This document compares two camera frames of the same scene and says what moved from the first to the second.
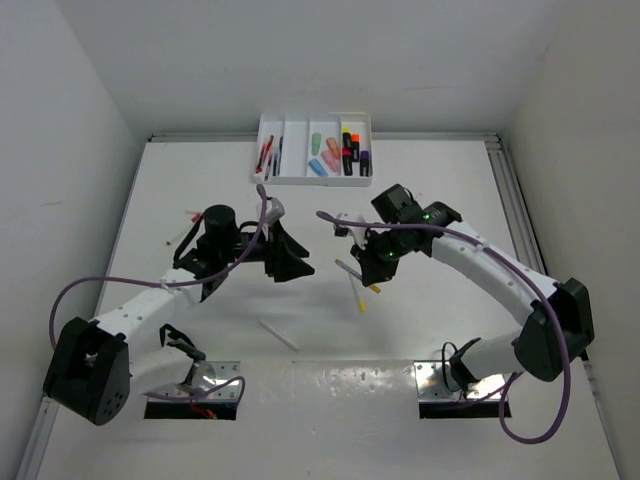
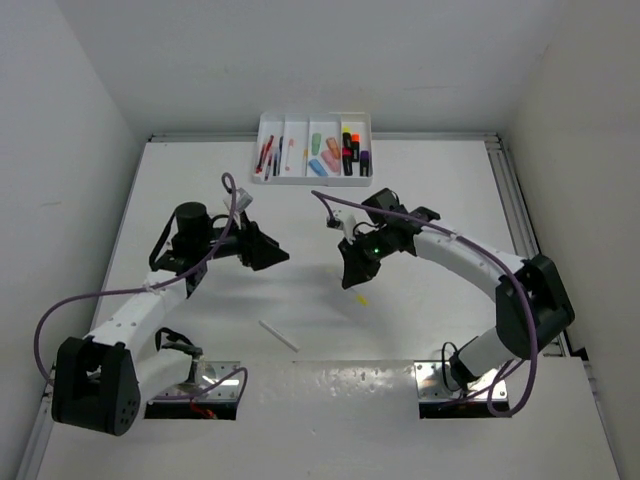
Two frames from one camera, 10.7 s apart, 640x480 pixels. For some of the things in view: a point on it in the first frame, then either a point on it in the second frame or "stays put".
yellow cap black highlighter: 346,138 stays put
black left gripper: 281,254 -> 255,248
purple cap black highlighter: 364,162 stays put
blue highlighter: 318,168 stays put
